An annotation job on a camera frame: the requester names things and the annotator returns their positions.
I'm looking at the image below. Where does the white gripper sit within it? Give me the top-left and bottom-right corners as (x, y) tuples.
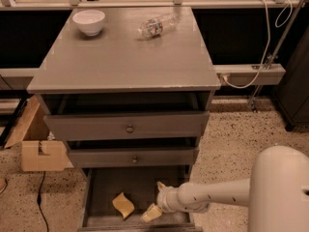
(141, 181), (179, 222)

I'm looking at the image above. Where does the yellow sponge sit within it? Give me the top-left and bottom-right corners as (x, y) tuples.
(112, 192), (134, 219)

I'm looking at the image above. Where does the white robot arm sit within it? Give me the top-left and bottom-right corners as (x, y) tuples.
(142, 146), (309, 232)

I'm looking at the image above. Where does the grey middle drawer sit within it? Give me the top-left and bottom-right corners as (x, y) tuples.
(69, 148), (199, 168)

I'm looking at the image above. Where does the grey open bottom drawer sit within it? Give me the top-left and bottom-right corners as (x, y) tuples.
(77, 165), (203, 232)

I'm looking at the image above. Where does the grey top drawer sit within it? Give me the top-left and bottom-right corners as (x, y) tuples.
(44, 111), (210, 141)

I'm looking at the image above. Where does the grey drawer cabinet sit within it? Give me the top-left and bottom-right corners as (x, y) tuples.
(26, 6), (222, 232)

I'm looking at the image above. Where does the cardboard box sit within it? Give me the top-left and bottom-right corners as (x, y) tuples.
(4, 96), (72, 172)

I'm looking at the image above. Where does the dark side cabinet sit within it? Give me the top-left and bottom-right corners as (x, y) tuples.
(273, 27), (309, 131)

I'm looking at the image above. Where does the clear plastic bottle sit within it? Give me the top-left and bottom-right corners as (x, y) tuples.
(138, 13), (179, 39)

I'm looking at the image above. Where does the white ceramic bowl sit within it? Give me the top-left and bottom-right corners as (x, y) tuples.
(72, 10), (105, 36)

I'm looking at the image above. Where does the black floor cable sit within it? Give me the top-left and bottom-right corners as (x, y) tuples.
(36, 171), (50, 232)

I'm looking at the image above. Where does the white hanging cable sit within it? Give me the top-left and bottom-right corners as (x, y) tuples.
(221, 0), (294, 90)

